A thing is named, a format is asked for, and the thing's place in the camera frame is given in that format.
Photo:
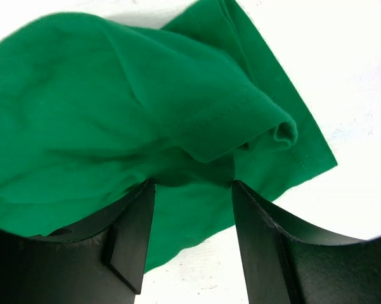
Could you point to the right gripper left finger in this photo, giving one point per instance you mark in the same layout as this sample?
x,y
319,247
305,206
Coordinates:
x,y
127,225

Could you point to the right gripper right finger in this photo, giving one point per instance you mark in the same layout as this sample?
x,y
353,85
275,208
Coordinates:
x,y
286,259

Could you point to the green t shirt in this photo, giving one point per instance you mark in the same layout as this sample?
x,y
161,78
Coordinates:
x,y
90,108

